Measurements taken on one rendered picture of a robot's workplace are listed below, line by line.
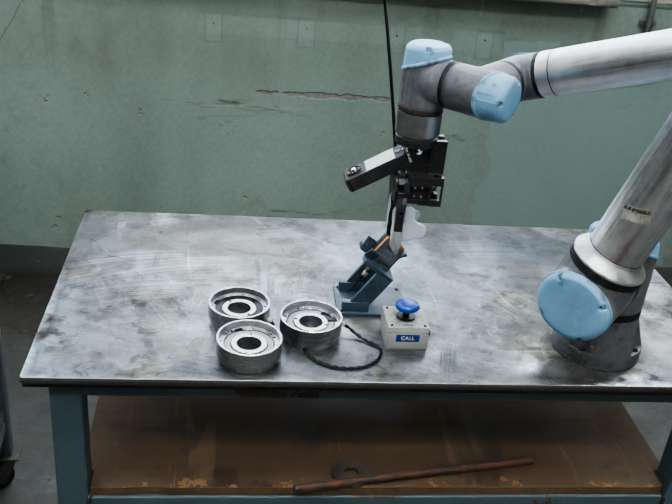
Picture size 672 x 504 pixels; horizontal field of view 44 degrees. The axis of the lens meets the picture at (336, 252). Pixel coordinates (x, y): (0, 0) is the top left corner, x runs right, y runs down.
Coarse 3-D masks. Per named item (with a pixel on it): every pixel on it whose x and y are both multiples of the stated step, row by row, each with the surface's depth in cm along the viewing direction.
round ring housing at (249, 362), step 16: (240, 320) 138; (256, 320) 138; (224, 336) 135; (240, 336) 136; (256, 336) 136; (272, 336) 136; (224, 352) 130; (240, 352) 132; (256, 352) 132; (272, 352) 131; (240, 368) 130; (256, 368) 130
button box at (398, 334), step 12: (384, 312) 143; (396, 312) 144; (420, 312) 144; (384, 324) 143; (396, 324) 140; (408, 324) 140; (420, 324) 141; (384, 336) 142; (396, 336) 140; (408, 336) 140; (420, 336) 141; (396, 348) 141; (408, 348) 141; (420, 348) 142
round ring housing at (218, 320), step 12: (228, 288) 147; (240, 288) 147; (252, 288) 147; (240, 300) 146; (264, 300) 146; (216, 312) 139; (228, 312) 142; (240, 312) 146; (252, 312) 142; (264, 312) 141; (216, 324) 140
